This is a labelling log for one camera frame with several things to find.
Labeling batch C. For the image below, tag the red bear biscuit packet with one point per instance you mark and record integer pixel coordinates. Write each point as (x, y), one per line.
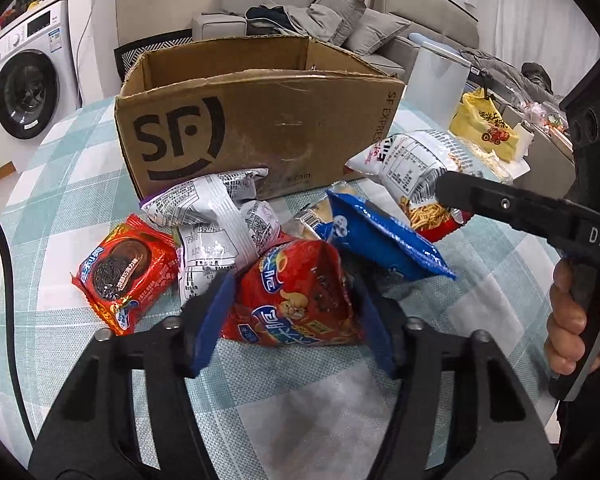
(290, 305)

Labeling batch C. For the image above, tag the grey sofa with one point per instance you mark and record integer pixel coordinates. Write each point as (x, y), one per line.
(215, 25)

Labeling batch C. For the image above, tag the light blue pillow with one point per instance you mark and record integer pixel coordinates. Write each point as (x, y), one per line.
(430, 42)

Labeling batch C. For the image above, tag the grey coat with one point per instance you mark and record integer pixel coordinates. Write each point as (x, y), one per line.
(505, 72)

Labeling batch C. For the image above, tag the grey cushion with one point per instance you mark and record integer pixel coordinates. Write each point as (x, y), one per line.
(340, 12)
(377, 32)

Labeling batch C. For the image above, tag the orange chocolate cookie packet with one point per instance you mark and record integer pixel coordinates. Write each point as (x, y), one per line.
(125, 275)

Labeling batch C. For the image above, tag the white paper roll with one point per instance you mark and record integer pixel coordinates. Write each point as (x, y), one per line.
(525, 140)

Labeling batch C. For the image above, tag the white red noodle stick packet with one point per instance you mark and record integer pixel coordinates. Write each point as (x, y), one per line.
(410, 165)

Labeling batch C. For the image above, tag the clear bag of noodles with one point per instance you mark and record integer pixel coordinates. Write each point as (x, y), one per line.
(490, 165)

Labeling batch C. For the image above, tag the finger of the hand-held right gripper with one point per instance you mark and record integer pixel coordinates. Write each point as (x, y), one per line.
(505, 207)

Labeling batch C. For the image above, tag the blue snack packet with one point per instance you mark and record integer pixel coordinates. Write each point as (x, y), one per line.
(380, 240)

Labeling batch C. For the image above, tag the white washing machine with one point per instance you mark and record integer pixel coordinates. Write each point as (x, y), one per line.
(30, 75)

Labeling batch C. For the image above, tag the person's right hand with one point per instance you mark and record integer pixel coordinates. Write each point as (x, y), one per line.
(565, 330)

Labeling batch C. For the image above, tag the yellow plastic bag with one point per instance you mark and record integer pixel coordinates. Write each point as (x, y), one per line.
(482, 127)

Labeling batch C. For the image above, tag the checked tablecloth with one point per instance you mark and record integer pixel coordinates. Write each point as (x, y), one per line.
(55, 240)

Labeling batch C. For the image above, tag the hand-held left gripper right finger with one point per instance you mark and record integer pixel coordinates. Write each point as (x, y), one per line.
(375, 330)

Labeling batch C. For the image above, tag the patterned chair back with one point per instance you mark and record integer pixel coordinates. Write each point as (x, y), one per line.
(135, 52)

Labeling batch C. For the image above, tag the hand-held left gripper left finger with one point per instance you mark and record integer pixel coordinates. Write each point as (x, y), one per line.
(212, 325)

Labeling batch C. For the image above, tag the brown cardboard box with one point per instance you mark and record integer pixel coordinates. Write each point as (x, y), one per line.
(280, 125)

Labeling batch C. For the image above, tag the white bin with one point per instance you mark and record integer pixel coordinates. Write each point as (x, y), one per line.
(437, 77)

